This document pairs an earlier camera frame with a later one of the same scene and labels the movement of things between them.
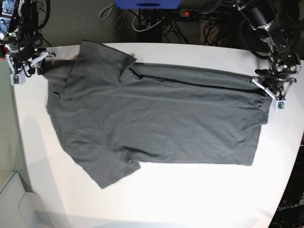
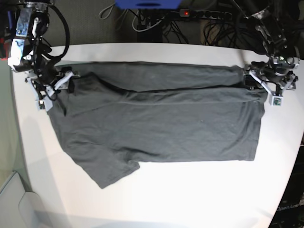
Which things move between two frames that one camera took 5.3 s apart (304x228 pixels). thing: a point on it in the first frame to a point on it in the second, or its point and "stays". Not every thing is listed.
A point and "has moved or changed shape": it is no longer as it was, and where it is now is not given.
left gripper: (40, 70) to (66, 81)
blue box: (147, 4) stays
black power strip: (205, 14) stays
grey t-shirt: (111, 114) has moved or changed shape
